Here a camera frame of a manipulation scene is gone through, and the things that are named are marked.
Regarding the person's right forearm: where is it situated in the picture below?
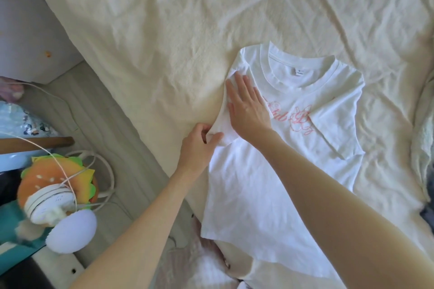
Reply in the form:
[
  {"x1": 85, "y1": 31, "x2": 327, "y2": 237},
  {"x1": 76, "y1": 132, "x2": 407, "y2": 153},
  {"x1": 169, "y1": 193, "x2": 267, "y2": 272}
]
[{"x1": 249, "y1": 128, "x2": 434, "y2": 289}]

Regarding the pale green blanket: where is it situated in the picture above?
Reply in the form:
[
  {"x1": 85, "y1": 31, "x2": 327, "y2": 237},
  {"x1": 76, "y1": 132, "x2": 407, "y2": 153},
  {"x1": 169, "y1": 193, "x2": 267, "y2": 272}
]
[{"x1": 410, "y1": 70, "x2": 434, "y2": 199}]

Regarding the brown wooden stick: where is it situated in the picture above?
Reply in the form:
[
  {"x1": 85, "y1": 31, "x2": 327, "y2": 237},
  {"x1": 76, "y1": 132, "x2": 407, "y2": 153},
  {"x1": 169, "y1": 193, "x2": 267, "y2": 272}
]
[{"x1": 0, "y1": 136, "x2": 75, "y2": 156}]

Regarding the cream bed sheet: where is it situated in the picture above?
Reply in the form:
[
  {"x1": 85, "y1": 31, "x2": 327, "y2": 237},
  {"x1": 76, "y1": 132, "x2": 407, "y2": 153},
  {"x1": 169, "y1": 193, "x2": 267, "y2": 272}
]
[{"x1": 17, "y1": 0, "x2": 434, "y2": 289}]

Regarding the dark grey cloth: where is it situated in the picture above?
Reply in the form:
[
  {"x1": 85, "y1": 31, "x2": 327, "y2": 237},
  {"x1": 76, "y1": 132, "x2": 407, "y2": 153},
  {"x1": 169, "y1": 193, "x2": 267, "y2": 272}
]
[{"x1": 420, "y1": 201, "x2": 434, "y2": 232}]

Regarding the white oval lamp head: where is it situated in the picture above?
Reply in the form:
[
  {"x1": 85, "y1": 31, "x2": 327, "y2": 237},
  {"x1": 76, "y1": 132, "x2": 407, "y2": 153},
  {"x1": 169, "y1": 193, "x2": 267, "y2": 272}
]
[{"x1": 45, "y1": 209, "x2": 98, "y2": 255}]

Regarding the person's right hand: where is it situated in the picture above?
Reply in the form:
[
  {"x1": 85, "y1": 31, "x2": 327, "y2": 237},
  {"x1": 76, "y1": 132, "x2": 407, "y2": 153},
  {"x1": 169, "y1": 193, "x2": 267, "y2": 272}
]
[{"x1": 225, "y1": 72, "x2": 275, "y2": 144}]

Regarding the thick white cable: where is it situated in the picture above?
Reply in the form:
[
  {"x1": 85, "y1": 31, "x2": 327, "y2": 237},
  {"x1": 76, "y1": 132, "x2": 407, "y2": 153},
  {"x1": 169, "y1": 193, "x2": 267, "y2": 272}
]
[{"x1": 15, "y1": 82, "x2": 116, "y2": 213}]

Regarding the person's left hand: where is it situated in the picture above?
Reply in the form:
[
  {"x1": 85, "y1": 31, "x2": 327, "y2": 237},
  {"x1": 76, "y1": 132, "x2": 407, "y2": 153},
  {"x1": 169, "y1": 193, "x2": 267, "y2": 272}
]
[{"x1": 176, "y1": 123, "x2": 224, "y2": 178}]

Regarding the teal box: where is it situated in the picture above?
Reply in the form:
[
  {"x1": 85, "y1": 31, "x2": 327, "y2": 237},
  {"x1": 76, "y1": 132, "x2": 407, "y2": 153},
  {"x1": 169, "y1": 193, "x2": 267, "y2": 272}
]
[{"x1": 0, "y1": 200, "x2": 49, "y2": 276}]

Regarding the white t-shirt with pink print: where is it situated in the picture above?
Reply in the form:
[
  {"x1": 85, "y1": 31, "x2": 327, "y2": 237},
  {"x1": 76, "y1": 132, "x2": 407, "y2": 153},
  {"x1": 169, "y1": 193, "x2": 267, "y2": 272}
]
[{"x1": 200, "y1": 41, "x2": 366, "y2": 289}]

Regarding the pink fluffy garment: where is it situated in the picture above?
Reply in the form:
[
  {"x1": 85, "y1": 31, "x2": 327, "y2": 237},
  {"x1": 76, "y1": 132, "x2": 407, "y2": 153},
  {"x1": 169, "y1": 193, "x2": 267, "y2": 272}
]
[{"x1": 159, "y1": 216, "x2": 246, "y2": 289}]

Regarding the white cabinet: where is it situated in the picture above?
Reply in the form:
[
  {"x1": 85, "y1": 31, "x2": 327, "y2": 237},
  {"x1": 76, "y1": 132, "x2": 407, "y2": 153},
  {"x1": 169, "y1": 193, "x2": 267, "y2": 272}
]
[{"x1": 0, "y1": 0, "x2": 85, "y2": 85}]

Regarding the patterned plastic bag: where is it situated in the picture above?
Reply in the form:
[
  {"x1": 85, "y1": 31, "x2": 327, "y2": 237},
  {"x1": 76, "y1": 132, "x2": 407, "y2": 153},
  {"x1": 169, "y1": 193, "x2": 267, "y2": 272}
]
[{"x1": 0, "y1": 101, "x2": 60, "y2": 139}]

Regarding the thin white cord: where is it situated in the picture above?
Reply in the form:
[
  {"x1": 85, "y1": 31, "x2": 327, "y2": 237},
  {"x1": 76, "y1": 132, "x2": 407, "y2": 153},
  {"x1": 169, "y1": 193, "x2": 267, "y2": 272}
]
[{"x1": 0, "y1": 132, "x2": 79, "y2": 213}]

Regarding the person's left forearm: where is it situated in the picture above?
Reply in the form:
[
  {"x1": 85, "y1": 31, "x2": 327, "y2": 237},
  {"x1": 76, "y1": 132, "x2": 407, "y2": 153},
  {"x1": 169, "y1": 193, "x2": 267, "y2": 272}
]
[{"x1": 69, "y1": 163, "x2": 208, "y2": 289}]

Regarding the burger plush toy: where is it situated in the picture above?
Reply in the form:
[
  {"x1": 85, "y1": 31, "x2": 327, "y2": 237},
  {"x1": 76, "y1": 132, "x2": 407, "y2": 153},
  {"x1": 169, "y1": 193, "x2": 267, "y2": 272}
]
[{"x1": 17, "y1": 154, "x2": 99, "y2": 212}]

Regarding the white round device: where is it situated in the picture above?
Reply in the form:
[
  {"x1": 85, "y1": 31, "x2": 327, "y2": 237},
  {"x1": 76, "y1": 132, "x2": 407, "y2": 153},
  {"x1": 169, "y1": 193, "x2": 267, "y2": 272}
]
[{"x1": 24, "y1": 184, "x2": 77, "y2": 226}]

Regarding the white furniture panel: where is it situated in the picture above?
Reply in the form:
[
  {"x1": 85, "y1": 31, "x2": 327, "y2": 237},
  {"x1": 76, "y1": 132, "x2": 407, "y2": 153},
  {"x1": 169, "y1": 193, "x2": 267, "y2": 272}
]
[{"x1": 31, "y1": 247, "x2": 85, "y2": 289}]

